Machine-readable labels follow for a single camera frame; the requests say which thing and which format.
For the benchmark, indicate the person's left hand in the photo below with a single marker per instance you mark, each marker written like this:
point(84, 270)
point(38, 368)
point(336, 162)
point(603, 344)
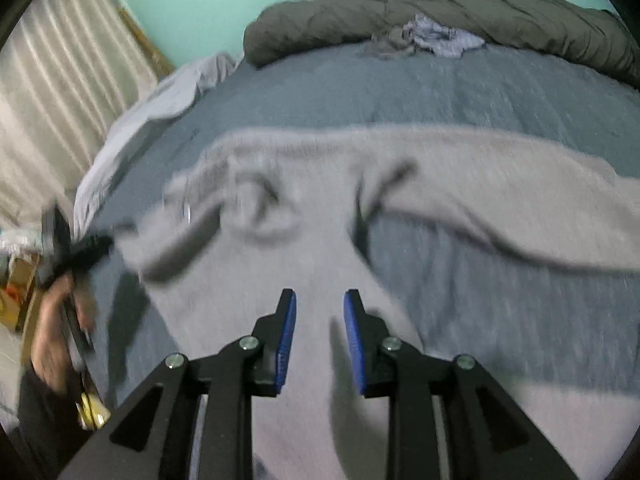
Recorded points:
point(50, 355)

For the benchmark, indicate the grey fleece ribbed garment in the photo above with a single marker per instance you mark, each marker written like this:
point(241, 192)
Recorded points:
point(514, 249)

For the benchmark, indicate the dark blue patterned bedspread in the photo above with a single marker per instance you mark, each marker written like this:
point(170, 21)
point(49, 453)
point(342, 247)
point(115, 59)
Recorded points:
point(475, 120)

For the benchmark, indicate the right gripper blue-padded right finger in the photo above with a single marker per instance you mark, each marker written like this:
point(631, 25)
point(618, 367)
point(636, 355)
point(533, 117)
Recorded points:
point(448, 419)

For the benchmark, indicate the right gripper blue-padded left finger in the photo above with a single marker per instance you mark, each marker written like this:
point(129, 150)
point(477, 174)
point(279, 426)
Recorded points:
point(194, 411)

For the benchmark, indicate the dark grey rolled duvet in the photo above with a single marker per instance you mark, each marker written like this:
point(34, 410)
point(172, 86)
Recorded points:
point(594, 38)

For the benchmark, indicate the small crumpled blue-grey cloth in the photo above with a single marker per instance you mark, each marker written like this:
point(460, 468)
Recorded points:
point(422, 34)

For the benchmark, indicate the beige striped curtain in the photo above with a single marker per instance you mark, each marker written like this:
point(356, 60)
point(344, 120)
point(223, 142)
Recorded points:
point(69, 69)

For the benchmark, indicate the light grey bed sheet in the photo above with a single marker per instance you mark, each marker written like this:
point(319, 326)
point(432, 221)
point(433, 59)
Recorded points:
point(133, 132)

